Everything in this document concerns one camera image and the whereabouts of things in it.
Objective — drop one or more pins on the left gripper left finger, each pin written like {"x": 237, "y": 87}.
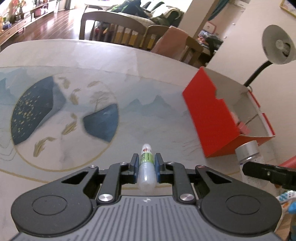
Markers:
{"x": 112, "y": 179}

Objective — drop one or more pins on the white green glue tube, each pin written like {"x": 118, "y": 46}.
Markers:
{"x": 146, "y": 178}

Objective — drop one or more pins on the right wooden dining chair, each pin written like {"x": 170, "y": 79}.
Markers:
{"x": 192, "y": 50}

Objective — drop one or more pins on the wooden dining chair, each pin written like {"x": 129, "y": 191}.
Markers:
{"x": 116, "y": 28}
{"x": 192, "y": 50}

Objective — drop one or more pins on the printed table mat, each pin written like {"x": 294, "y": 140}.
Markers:
{"x": 57, "y": 120}

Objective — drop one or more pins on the red water bottle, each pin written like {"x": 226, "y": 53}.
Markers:
{"x": 290, "y": 163}

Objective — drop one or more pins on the red binder clip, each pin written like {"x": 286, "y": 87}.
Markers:
{"x": 242, "y": 127}

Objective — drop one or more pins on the silver cap clear bottle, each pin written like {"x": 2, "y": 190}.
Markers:
{"x": 249, "y": 152}

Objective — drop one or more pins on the white desk lamp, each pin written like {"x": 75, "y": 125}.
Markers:
{"x": 278, "y": 48}

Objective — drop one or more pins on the wooden tv console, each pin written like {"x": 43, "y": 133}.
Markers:
{"x": 30, "y": 17}

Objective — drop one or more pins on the left wooden dining chair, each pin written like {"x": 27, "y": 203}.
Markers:
{"x": 116, "y": 28}

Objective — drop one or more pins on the pink cloth on chair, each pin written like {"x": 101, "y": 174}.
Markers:
{"x": 171, "y": 44}

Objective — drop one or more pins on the red cardboard box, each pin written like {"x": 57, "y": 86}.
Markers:
{"x": 210, "y": 97}

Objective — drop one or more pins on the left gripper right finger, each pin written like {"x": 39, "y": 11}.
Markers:
{"x": 175, "y": 174}

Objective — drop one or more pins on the sofa with clothes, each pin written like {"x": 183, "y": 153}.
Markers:
{"x": 160, "y": 14}

